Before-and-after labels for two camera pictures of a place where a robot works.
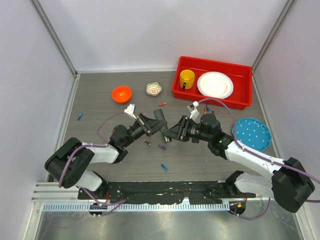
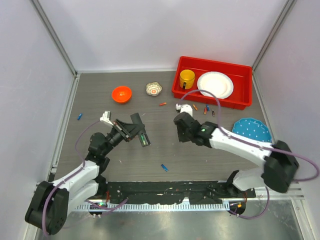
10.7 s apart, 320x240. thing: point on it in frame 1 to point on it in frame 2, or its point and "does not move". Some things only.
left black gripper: (150, 125) to (128, 131)
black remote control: (158, 115) to (143, 137)
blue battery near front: (164, 167) does not move
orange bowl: (121, 94) does not move
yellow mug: (186, 79) does not move
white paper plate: (215, 84) does not move
